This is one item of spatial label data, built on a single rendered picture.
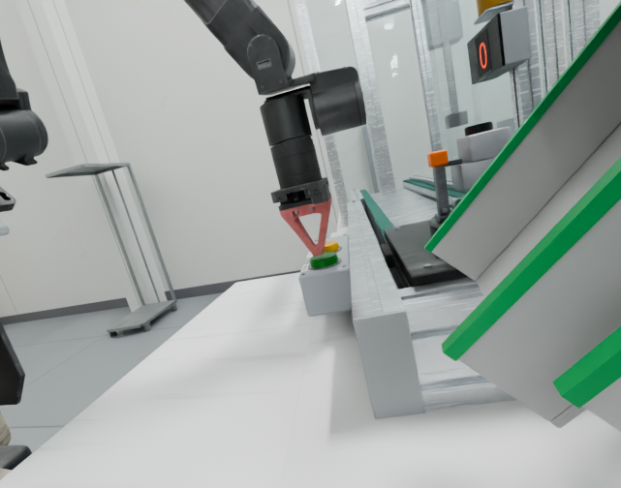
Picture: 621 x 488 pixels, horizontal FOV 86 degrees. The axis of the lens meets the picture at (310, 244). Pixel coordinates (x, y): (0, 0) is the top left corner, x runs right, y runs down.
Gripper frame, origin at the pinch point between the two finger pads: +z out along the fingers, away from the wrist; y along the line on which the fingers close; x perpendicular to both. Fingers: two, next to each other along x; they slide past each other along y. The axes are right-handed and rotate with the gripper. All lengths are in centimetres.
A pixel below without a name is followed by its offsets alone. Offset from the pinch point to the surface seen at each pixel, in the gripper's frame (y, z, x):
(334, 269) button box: -3.1, 2.4, -2.0
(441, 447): -22.0, 12.3, -9.0
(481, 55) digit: 18.6, -21.8, -31.2
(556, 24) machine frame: 77, -35, -76
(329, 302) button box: -3.4, 6.7, -0.4
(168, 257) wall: 310, 46, 219
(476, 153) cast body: -3.3, -7.9, -20.8
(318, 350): -5.1, 12.3, 2.3
